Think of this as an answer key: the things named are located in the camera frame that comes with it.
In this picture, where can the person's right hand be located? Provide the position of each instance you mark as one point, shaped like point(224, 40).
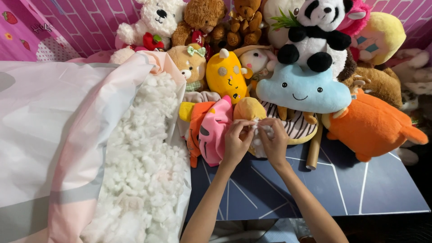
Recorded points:
point(276, 145)

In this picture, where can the person's left hand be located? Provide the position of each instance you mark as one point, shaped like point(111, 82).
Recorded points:
point(234, 145)

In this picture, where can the white stuffing tuft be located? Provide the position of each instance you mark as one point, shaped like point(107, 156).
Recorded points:
point(255, 145)

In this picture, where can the tan yellow plush toy skin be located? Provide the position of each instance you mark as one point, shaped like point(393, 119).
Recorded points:
point(248, 108)

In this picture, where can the pink plush toy skin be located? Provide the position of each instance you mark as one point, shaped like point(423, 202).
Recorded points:
point(216, 131)

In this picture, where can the zebra striped plush cushion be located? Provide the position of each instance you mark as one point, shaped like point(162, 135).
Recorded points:
point(298, 126)

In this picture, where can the cardboard tube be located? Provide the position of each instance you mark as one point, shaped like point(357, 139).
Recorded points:
point(314, 152)

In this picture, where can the orange yellow plush toy skin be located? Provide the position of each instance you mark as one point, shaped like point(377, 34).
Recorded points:
point(195, 121)

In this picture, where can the grey pink plush fabric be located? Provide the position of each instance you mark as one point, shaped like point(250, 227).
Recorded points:
point(200, 97)

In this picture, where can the blue cloud plush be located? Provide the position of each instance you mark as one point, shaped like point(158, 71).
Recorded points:
point(303, 89)

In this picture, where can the yellow horned plush toy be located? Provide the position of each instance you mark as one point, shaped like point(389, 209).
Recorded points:
point(226, 77)

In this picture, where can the dark blue lined mat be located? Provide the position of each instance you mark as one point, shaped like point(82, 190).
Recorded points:
point(337, 192)

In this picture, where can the white bunny plush toy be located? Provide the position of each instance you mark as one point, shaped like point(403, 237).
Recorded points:
point(258, 60)

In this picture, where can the tan bear green bow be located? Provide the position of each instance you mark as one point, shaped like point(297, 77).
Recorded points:
point(189, 65)

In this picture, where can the orange plush toy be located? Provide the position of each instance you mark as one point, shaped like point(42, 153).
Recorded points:
point(368, 126)

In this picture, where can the pile of white stuffing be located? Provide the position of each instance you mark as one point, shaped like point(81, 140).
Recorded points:
point(141, 158)

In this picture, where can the panda plush toy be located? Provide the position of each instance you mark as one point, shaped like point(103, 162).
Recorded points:
point(317, 37)

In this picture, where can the brown deer plush toy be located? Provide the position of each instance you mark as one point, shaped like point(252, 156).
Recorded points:
point(378, 82)

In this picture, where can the green plush leaves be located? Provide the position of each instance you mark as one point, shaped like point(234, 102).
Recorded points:
point(285, 21)

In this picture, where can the small brown bear gold bow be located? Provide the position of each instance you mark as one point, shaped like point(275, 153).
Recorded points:
point(246, 20)

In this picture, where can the large white plush toy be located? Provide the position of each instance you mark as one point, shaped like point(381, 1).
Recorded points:
point(278, 13)

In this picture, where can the red plush apple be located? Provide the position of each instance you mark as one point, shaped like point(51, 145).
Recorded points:
point(152, 42)

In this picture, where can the brown teddy bear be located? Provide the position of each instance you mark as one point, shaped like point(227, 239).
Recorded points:
point(200, 17)

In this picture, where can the dark white plush toy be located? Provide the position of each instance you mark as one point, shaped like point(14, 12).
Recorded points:
point(416, 111)

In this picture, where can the white teddy bear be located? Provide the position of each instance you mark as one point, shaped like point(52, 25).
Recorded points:
point(152, 20)

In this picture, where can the yellow haired plush doll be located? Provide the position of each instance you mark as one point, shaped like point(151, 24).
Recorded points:
point(381, 37)

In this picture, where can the bright pink plush toy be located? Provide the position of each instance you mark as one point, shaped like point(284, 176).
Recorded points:
point(357, 17)

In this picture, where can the white fluffy plush toy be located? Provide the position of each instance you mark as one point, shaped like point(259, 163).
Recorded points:
point(415, 71)

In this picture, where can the pink pillow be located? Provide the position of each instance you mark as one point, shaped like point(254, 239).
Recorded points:
point(94, 56)

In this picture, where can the pink grey fabric sack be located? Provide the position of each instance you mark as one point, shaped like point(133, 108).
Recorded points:
point(50, 135)

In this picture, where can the pink strawberry print curtain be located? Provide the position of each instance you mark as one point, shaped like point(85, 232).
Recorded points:
point(23, 30)

